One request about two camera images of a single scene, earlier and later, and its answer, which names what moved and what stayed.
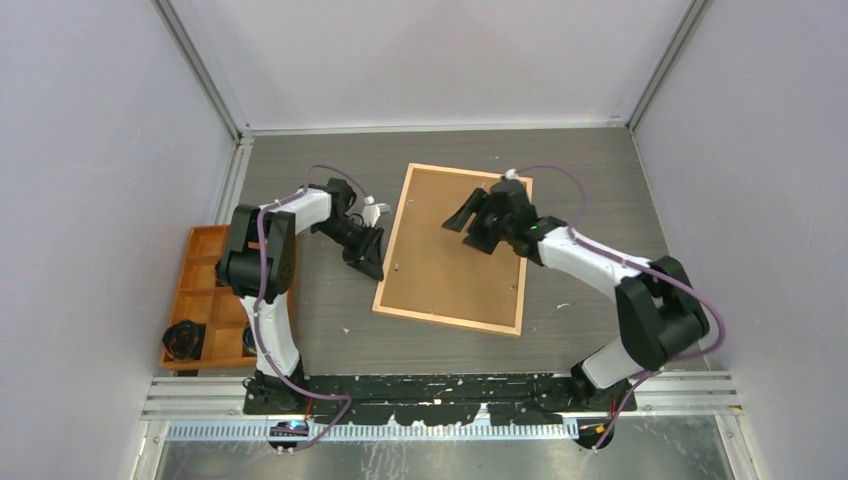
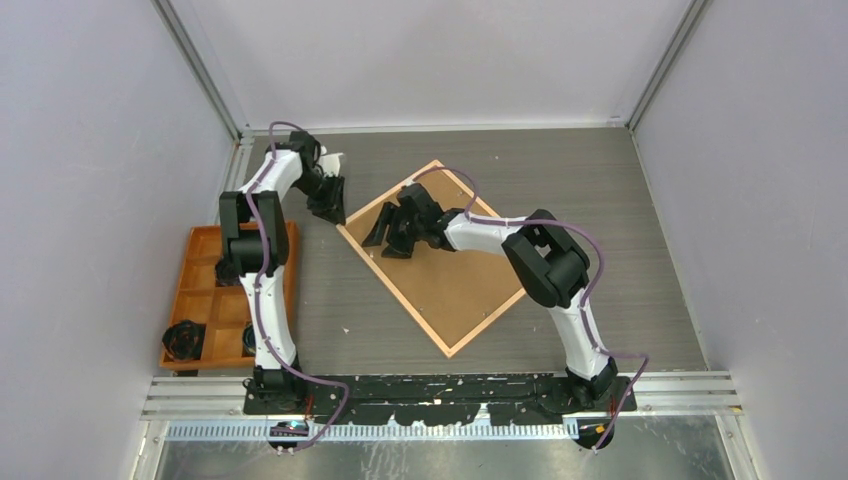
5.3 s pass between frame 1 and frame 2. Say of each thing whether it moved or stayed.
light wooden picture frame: moved
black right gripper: moved
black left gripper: moved
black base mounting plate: stayed
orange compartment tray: stayed
